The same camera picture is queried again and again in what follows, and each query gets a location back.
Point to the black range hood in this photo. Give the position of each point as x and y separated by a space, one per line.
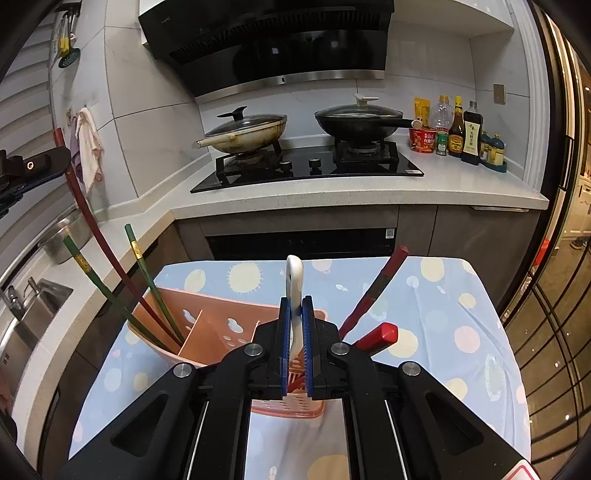
277 41

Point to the glass lid white knob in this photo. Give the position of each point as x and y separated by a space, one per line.
358 110

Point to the yellow hanging utensil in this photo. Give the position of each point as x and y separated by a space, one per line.
63 44

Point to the maroon chopstick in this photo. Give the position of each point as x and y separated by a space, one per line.
374 288

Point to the brown wall switch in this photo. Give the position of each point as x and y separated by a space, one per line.
498 93

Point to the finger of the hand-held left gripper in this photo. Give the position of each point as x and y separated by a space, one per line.
9 199
32 165

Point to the red instant noodle cup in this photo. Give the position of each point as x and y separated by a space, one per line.
422 140

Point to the metal bowl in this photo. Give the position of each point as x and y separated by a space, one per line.
60 240

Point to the beige wok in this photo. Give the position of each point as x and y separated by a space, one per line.
249 141

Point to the black gas stove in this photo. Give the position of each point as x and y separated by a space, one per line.
304 168

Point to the steel sink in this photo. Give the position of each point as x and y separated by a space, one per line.
32 323

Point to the small green-cap jar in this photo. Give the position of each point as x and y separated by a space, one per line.
442 144

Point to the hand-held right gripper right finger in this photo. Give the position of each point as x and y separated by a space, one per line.
309 332

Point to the glass lid black knob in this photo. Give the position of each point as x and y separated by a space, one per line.
247 123

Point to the chrome faucet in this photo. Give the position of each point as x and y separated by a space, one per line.
10 302

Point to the pink plastic utensil holder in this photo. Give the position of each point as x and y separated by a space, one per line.
217 323

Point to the sink soap dispenser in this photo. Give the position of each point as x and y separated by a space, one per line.
32 285

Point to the purple hanging towel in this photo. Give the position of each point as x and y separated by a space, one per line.
76 161

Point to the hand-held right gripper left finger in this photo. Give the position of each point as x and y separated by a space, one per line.
286 332

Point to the white window blind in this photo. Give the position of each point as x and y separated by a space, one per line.
27 101

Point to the white ceramic spoon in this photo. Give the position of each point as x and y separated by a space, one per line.
294 277

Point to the built-in black oven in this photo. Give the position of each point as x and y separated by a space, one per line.
300 242

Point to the dark soy sauce bottle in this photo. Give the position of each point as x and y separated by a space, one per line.
472 138

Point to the yellow packet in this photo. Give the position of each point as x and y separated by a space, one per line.
421 110

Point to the green chopstick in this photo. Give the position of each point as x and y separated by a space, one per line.
135 249
83 264

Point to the brown sauce bottle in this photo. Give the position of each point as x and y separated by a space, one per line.
456 134

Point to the white hanging towel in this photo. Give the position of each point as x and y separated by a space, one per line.
90 143

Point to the glass sliding door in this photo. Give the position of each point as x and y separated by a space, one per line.
554 230

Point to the blue dotted tablecloth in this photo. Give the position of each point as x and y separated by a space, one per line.
438 323

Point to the white wall cabinet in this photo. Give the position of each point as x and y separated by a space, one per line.
461 14

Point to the green slotted ladle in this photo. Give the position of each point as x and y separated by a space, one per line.
69 57

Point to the blue condiment caddy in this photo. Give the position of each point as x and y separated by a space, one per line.
494 154

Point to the clear plastic bottle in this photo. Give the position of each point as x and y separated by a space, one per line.
442 113

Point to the black wok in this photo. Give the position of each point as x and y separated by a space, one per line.
364 129

